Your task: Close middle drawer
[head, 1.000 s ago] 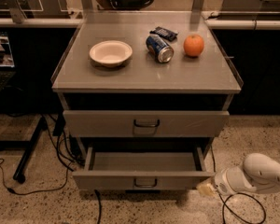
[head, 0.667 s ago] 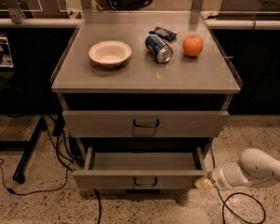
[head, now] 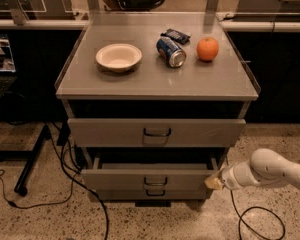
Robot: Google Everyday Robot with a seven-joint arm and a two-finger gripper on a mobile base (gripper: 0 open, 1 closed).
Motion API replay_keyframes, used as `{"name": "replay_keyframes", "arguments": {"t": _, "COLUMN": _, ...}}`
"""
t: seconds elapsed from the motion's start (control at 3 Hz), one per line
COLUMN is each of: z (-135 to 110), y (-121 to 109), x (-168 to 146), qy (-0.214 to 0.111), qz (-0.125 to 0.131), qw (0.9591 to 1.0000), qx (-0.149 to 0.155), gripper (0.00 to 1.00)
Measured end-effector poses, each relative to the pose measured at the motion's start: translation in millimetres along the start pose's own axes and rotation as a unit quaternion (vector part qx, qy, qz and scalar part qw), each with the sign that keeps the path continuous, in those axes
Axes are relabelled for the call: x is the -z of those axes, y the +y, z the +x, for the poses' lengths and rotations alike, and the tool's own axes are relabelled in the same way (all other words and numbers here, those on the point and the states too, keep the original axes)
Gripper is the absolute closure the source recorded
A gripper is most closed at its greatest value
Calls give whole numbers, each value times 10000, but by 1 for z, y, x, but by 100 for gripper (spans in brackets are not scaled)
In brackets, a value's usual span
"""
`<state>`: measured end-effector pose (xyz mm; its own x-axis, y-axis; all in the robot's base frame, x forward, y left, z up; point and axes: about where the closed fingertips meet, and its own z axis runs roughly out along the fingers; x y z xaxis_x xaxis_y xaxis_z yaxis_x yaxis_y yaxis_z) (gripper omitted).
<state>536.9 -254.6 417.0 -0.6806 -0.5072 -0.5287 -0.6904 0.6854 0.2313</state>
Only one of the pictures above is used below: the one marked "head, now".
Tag grey bottom drawer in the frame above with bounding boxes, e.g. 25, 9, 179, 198
97, 190, 207, 201

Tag laptop with lit screen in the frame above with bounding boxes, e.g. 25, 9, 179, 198
0, 34, 17, 98

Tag black desk leg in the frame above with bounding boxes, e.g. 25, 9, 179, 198
0, 123, 51, 196

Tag blue soda can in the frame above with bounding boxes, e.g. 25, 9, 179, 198
156, 37, 186, 68

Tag black floor cable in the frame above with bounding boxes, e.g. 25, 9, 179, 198
0, 122, 110, 240
225, 155, 286, 240

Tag orange fruit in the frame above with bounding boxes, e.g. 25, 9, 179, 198
197, 37, 219, 61

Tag grey drawer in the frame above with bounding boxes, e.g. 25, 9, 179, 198
97, 190, 207, 201
81, 158, 218, 191
68, 118, 245, 147

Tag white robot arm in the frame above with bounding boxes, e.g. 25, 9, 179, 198
204, 148, 300, 190

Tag black floor cable right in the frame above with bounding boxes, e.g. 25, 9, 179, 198
225, 155, 286, 240

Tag grey top drawer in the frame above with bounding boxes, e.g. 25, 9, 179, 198
68, 118, 245, 147

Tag grey metal drawer cabinet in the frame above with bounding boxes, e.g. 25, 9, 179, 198
54, 11, 261, 208

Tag black floor cable left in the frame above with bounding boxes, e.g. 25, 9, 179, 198
0, 122, 110, 240

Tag dark blue snack packet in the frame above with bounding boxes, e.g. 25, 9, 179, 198
162, 29, 190, 45

